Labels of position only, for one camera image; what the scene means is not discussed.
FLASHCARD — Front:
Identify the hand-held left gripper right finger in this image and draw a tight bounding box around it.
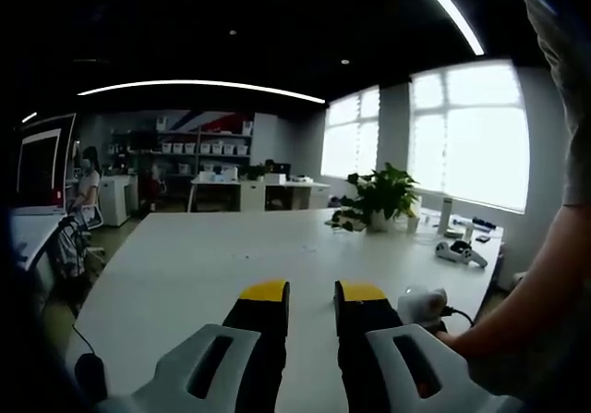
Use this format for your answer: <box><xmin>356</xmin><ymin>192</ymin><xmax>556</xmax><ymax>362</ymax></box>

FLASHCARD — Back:
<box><xmin>333</xmin><ymin>278</ymin><xmax>513</xmax><ymax>413</ymax></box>

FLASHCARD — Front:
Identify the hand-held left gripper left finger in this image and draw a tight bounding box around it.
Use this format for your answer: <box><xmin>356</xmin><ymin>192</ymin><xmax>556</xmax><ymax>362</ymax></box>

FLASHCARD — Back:
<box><xmin>94</xmin><ymin>279</ymin><xmax>291</xmax><ymax>413</ymax></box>

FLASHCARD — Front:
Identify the person's right hand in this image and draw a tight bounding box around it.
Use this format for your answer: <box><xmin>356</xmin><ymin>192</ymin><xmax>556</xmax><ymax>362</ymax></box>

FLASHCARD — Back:
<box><xmin>436</xmin><ymin>327</ymin><xmax>482</xmax><ymax>369</ymax></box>

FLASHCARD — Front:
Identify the white game controller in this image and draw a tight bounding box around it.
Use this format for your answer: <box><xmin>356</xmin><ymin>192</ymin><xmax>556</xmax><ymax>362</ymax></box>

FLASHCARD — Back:
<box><xmin>435</xmin><ymin>240</ymin><xmax>489</xmax><ymax>269</ymax></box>

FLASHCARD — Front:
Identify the white cylindrical bottle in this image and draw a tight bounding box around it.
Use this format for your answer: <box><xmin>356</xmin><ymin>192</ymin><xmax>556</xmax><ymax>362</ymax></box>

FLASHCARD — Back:
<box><xmin>438</xmin><ymin>196</ymin><xmax>453</xmax><ymax>236</ymax></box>

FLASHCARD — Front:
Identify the potted green plant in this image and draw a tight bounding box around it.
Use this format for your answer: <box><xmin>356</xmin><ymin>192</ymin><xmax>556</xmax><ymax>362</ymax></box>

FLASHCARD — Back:
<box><xmin>332</xmin><ymin>162</ymin><xmax>422</xmax><ymax>235</ymax></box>

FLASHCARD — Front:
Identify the white cabinet desk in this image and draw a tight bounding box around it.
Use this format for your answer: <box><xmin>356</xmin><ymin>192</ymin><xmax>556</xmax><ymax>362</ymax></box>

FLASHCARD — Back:
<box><xmin>187</xmin><ymin>178</ymin><xmax>332</xmax><ymax>213</ymax></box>

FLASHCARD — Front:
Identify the shelf with white bins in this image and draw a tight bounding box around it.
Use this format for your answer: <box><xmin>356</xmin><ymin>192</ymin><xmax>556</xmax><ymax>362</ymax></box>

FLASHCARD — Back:
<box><xmin>108</xmin><ymin>115</ymin><xmax>256</xmax><ymax>179</ymax></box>

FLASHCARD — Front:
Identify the black computer mouse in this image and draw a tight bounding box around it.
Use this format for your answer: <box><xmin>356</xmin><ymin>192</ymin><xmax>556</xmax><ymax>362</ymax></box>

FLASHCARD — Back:
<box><xmin>71</xmin><ymin>322</ymin><xmax>109</xmax><ymax>403</ymax></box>

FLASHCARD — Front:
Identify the white floor cabinet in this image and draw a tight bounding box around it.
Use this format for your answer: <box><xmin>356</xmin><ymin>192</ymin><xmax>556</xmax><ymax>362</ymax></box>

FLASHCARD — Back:
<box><xmin>99</xmin><ymin>175</ymin><xmax>139</xmax><ymax>227</ymax></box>

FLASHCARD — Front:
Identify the white office chair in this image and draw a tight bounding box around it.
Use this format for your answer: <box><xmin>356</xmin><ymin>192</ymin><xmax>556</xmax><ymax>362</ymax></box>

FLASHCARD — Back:
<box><xmin>73</xmin><ymin>204</ymin><xmax>108</xmax><ymax>267</ymax></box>

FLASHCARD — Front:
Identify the checked cloth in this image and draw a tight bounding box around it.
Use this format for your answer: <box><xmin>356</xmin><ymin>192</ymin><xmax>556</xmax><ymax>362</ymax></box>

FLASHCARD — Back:
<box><xmin>54</xmin><ymin>216</ymin><xmax>91</xmax><ymax>281</ymax></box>

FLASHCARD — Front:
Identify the white ceiling light strip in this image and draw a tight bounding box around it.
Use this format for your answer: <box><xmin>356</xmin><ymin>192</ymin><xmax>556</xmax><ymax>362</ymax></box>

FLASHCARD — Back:
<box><xmin>412</xmin><ymin>0</ymin><xmax>486</xmax><ymax>56</ymax></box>
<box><xmin>77</xmin><ymin>79</ymin><xmax>327</xmax><ymax>105</ymax></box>

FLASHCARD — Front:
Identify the white laptop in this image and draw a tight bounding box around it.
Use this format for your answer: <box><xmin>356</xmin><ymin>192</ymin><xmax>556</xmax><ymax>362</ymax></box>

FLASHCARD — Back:
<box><xmin>8</xmin><ymin>112</ymin><xmax>78</xmax><ymax>272</ymax></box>

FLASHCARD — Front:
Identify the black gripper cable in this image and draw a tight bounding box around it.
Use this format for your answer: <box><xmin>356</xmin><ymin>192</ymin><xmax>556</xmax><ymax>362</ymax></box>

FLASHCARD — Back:
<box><xmin>441</xmin><ymin>308</ymin><xmax>476</xmax><ymax>328</ymax></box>

